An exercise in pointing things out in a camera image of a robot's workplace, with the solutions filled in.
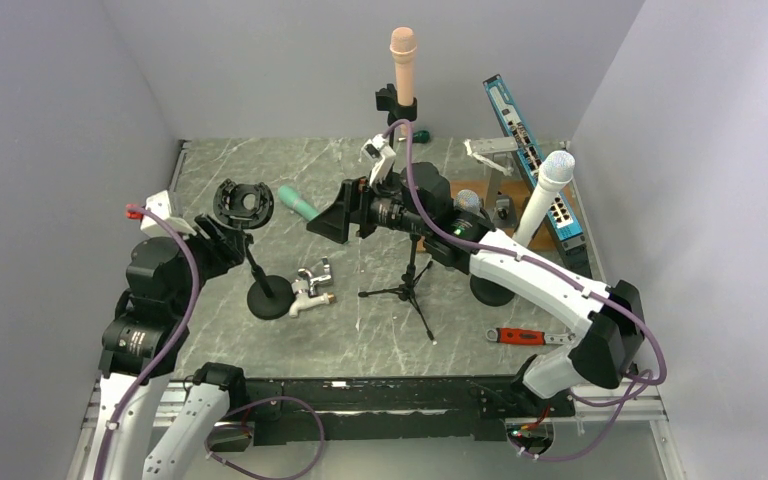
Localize green handled screwdriver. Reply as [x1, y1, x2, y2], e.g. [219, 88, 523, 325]
[412, 130, 431, 144]

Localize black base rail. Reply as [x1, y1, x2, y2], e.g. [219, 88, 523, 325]
[208, 375, 575, 453]

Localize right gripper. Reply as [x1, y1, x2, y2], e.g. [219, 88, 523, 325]
[308, 169, 431, 243]

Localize black tripod shock mount stand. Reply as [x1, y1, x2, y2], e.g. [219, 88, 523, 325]
[357, 234, 437, 345]

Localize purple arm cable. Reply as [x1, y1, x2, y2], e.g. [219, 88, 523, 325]
[383, 119, 669, 407]
[92, 208, 201, 480]

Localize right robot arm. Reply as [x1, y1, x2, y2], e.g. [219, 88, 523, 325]
[307, 162, 643, 415]

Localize blue network switch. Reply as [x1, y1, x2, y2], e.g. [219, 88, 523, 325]
[483, 74, 593, 278]

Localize metal bracket on post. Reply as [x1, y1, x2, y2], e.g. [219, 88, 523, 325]
[463, 137, 518, 228]

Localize wooden board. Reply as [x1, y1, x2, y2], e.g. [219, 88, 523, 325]
[451, 180, 556, 252]

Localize black shock mount desk stand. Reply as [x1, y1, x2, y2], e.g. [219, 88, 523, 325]
[213, 179, 295, 320]

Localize red handled adjustable wrench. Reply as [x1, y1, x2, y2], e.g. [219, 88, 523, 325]
[485, 328, 576, 346]

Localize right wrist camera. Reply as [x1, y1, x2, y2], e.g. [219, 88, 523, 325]
[360, 134, 396, 187]

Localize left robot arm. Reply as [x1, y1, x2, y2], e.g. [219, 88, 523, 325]
[84, 215, 252, 479]

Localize white and chrome faucet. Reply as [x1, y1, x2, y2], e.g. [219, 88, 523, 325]
[288, 266, 336, 318]

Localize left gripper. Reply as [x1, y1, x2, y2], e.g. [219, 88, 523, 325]
[170, 211, 246, 316]

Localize white microphone silver grille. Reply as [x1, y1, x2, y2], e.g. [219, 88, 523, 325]
[513, 150, 575, 247]

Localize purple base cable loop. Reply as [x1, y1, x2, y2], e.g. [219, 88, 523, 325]
[203, 397, 327, 480]

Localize black round base clip stand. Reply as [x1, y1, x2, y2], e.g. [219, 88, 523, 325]
[375, 83, 418, 147]

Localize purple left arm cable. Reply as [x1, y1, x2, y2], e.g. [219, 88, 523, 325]
[92, 208, 201, 480]

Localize mint green microphone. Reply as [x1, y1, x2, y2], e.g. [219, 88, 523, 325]
[277, 185, 320, 221]

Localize grey condenser microphone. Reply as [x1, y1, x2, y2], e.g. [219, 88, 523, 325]
[453, 189, 485, 217]

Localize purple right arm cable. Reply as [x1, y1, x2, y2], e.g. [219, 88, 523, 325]
[383, 119, 669, 407]

